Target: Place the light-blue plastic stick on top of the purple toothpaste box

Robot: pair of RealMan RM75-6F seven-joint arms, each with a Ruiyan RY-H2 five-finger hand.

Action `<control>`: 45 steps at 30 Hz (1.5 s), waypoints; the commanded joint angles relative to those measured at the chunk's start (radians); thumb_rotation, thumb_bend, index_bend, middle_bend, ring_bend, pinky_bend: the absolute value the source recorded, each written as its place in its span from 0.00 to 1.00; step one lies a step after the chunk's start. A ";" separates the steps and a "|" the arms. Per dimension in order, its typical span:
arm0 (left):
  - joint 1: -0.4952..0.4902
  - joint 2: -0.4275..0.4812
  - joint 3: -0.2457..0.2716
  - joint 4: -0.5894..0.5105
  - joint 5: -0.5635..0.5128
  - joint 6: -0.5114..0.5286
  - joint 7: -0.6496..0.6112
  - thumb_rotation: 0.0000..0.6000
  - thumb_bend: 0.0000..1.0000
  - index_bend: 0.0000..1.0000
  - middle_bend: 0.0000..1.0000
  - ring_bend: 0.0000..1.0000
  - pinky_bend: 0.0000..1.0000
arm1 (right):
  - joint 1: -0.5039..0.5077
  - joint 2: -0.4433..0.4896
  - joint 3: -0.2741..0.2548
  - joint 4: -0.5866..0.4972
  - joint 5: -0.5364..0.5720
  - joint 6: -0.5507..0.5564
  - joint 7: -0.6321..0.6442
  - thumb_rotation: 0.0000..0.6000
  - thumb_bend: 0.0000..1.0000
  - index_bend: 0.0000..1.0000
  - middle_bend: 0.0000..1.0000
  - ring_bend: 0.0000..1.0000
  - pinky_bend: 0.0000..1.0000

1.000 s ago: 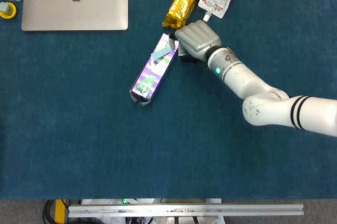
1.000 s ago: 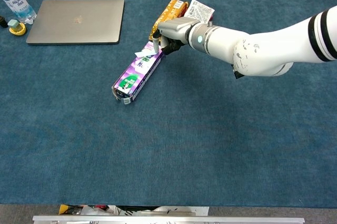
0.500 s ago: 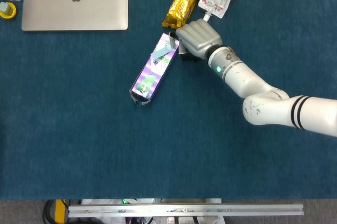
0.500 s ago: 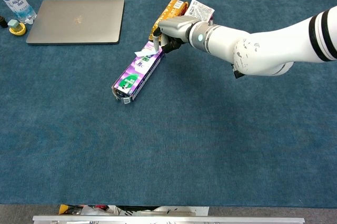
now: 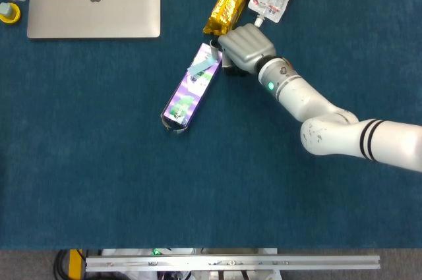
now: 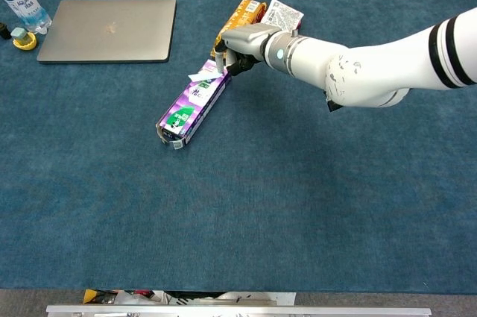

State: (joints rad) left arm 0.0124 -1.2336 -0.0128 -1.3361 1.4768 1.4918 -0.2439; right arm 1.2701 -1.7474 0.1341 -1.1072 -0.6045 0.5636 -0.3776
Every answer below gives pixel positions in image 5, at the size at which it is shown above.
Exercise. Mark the yellow object under table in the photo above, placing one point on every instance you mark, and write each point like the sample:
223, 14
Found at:
75, 263

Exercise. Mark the pale green small block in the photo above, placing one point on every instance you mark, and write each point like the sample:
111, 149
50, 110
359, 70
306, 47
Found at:
6, 9

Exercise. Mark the purple carton box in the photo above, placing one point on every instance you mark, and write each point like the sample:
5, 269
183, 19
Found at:
188, 99

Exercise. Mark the teal table cloth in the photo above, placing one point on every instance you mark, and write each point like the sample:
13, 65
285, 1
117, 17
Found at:
132, 178

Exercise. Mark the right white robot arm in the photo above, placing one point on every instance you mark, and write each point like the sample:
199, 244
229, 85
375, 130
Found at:
313, 102

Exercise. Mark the gold snack package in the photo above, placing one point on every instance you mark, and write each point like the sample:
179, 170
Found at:
230, 0

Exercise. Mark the silver laptop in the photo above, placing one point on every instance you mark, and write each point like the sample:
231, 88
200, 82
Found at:
95, 6

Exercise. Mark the aluminium frame rail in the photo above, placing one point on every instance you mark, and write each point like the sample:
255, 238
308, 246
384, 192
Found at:
230, 263

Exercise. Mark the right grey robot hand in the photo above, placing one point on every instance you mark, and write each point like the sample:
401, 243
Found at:
247, 46

